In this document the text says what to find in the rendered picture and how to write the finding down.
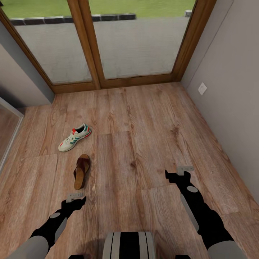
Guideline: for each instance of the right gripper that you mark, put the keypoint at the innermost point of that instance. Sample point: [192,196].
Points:
[175,178]

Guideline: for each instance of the sandal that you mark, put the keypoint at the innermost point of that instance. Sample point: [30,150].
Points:
[83,166]

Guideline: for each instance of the wall socket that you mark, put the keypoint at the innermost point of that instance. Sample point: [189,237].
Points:
[202,88]

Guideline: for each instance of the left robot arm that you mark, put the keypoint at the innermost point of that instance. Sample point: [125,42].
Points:
[42,239]

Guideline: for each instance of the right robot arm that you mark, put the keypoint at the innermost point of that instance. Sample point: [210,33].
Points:
[207,222]

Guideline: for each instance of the gym shoe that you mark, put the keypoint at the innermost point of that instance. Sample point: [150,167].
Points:
[76,134]

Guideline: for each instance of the robot trunk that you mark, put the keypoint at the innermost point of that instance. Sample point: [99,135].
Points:
[129,245]

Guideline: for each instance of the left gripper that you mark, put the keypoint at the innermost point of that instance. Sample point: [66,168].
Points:
[74,205]

